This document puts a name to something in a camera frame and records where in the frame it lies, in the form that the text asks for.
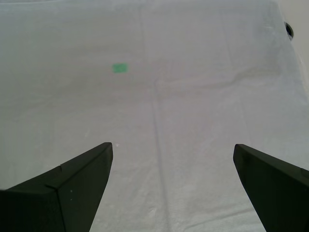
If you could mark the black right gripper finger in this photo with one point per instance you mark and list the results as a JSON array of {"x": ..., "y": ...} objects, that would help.
[
  {"x": 277, "y": 188},
  {"x": 60, "y": 198}
]

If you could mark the small green tape mark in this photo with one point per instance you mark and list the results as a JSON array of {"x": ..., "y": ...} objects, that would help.
[{"x": 120, "y": 68}]

